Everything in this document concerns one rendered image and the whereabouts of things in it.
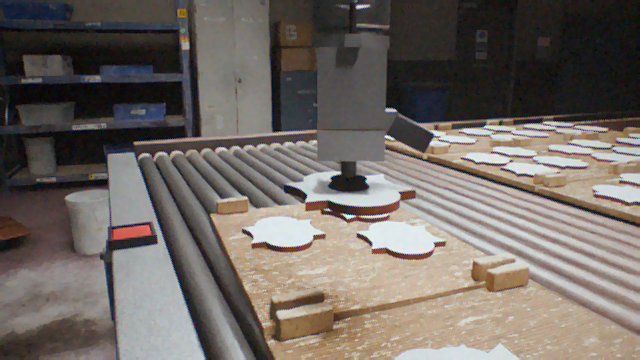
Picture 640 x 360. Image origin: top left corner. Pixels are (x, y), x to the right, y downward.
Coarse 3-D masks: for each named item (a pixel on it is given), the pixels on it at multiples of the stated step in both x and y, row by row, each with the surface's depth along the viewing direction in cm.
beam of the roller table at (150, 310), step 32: (128, 160) 143; (128, 192) 107; (128, 256) 71; (160, 256) 71; (128, 288) 61; (160, 288) 61; (128, 320) 53; (160, 320) 53; (128, 352) 47; (160, 352) 47; (192, 352) 48
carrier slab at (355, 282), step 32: (224, 224) 80; (320, 224) 80; (352, 224) 80; (416, 224) 80; (256, 256) 66; (288, 256) 66; (320, 256) 66; (352, 256) 66; (384, 256) 66; (448, 256) 66; (480, 256) 66; (256, 288) 57; (288, 288) 57; (320, 288) 57; (352, 288) 57; (384, 288) 57; (416, 288) 57; (448, 288) 57; (256, 320) 52
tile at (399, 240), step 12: (372, 228) 75; (384, 228) 75; (396, 228) 75; (408, 228) 75; (420, 228) 75; (372, 240) 70; (384, 240) 70; (396, 240) 70; (408, 240) 70; (420, 240) 70; (432, 240) 70; (444, 240) 70; (372, 252) 67; (384, 252) 67; (396, 252) 66; (408, 252) 65; (420, 252) 65; (432, 252) 67
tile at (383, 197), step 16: (320, 176) 52; (368, 176) 52; (288, 192) 49; (304, 192) 46; (320, 192) 46; (336, 192) 46; (352, 192) 46; (368, 192) 46; (384, 192) 46; (400, 192) 46; (320, 208) 44; (336, 208) 43; (352, 208) 42; (368, 208) 42; (384, 208) 42
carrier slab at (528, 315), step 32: (480, 288) 57; (512, 288) 57; (352, 320) 50; (384, 320) 50; (416, 320) 50; (448, 320) 50; (480, 320) 50; (512, 320) 50; (544, 320) 49; (576, 320) 49; (288, 352) 44; (320, 352) 44; (352, 352) 44; (384, 352) 44; (512, 352) 44; (544, 352) 44; (576, 352) 44; (608, 352) 44
